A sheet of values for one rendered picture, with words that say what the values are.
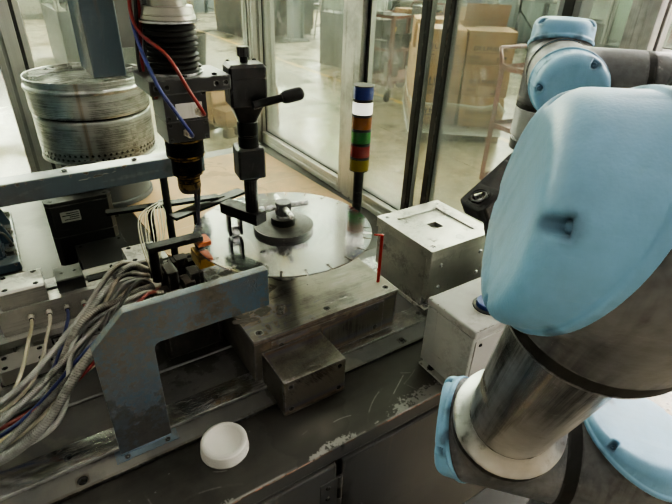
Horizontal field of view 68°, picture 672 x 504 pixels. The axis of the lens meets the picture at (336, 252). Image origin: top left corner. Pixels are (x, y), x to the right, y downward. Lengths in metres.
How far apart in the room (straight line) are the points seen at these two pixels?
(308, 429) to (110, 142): 0.93
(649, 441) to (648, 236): 0.43
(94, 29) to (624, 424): 0.85
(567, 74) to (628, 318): 0.39
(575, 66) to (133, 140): 1.14
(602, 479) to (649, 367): 0.36
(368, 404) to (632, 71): 0.60
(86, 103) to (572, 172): 1.29
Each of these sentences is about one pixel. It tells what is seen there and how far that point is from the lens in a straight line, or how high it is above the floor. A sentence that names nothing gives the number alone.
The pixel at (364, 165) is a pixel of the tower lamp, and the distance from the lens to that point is 1.14.
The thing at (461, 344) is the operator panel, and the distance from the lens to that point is 0.84.
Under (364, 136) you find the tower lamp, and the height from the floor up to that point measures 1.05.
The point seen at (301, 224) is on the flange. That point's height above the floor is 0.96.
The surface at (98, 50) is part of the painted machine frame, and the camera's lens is 0.87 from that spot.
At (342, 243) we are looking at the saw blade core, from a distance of 0.88.
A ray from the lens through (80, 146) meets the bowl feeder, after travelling 1.45.
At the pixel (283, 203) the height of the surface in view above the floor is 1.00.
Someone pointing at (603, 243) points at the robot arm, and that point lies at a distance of 0.21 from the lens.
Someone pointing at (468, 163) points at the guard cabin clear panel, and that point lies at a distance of 1.17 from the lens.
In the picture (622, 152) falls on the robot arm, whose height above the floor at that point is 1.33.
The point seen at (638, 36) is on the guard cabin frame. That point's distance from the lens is 0.93.
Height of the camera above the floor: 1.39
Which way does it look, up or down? 31 degrees down
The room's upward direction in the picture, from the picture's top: 2 degrees clockwise
